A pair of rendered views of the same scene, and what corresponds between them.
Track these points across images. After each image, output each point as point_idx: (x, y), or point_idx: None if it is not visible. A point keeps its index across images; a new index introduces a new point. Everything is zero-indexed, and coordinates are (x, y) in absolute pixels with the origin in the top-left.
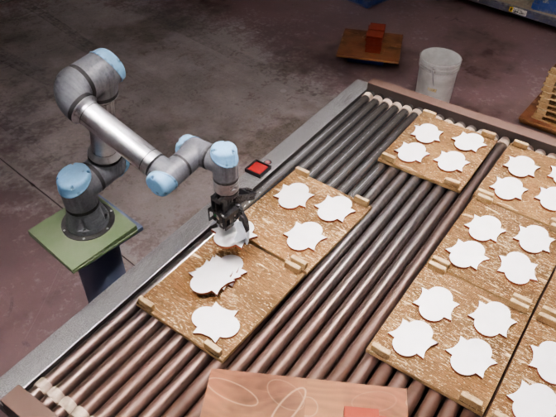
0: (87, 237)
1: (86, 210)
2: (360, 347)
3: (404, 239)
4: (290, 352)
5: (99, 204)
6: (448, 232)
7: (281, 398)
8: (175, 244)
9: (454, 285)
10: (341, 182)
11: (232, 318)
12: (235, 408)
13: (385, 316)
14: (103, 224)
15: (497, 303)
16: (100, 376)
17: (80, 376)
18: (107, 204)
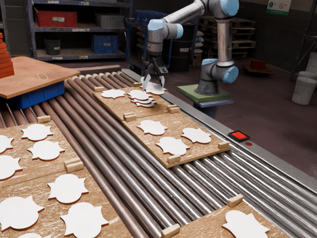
0: (196, 89)
1: (201, 76)
2: (57, 122)
3: (120, 172)
4: (79, 106)
5: (207, 82)
6: (102, 193)
7: (48, 76)
8: (176, 101)
9: (49, 167)
10: (214, 172)
11: (110, 96)
12: (57, 71)
13: (65, 137)
14: (200, 90)
15: (7, 175)
16: (113, 79)
17: (117, 77)
18: (218, 95)
